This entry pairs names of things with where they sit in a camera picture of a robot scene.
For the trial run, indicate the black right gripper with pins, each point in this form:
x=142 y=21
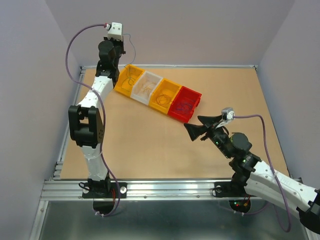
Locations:
x=194 y=130

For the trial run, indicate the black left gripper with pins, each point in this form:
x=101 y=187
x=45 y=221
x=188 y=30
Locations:
x=120 y=43

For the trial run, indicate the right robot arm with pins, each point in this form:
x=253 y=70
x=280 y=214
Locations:
x=257 y=177

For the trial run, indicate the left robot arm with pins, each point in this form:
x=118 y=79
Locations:
x=87 y=119

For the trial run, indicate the red bin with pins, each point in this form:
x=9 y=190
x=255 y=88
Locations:
x=184 y=104

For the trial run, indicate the far yellow bin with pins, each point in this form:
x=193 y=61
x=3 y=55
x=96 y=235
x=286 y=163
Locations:
x=127 y=79

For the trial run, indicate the yellow bin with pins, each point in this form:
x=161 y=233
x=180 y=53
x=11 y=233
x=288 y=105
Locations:
x=127 y=79
x=164 y=95

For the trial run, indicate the near yellow bin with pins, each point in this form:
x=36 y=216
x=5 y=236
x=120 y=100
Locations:
x=164 y=95

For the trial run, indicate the white bin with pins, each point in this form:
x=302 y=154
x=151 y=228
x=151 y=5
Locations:
x=145 y=87

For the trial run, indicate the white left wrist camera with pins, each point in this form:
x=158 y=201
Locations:
x=114 y=31

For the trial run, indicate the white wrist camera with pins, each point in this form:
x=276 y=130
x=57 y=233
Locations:
x=227 y=115
x=114 y=31

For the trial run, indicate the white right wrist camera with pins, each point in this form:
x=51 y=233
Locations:
x=227 y=115

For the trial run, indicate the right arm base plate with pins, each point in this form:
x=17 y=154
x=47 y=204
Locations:
x=239 y=200

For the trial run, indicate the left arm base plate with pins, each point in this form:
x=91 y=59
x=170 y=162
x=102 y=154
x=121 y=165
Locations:
x=106 y=200

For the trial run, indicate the aluminium table frame rail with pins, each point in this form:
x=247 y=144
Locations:
x=169 y=177

